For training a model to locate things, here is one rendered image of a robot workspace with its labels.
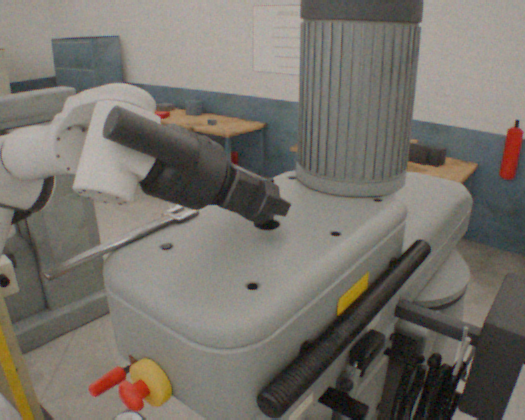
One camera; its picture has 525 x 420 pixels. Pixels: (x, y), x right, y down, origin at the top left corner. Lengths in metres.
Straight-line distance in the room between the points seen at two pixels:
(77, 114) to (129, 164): 0.11
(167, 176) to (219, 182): 0.06
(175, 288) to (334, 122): 0.37
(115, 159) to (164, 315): 0.17
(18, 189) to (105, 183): 0.25
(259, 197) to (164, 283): 0.15
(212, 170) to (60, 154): 0.18
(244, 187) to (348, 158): 0.24
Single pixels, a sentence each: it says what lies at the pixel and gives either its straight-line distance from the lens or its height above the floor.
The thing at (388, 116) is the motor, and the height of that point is 2.02.
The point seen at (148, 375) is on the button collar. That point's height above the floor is 1.79.
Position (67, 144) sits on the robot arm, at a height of 2.03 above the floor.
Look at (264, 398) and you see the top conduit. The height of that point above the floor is 1.80.
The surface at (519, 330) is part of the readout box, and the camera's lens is 0.79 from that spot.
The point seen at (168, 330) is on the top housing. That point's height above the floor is 1.85.
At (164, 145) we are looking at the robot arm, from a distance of 0.45.
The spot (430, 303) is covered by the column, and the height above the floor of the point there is 1.55.
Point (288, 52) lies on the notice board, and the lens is 5.70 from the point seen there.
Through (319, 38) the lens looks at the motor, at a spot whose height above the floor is 2.14.
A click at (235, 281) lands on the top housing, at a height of 1.89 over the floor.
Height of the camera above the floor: 2.16
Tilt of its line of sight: 24 degrees down
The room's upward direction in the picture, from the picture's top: straight up
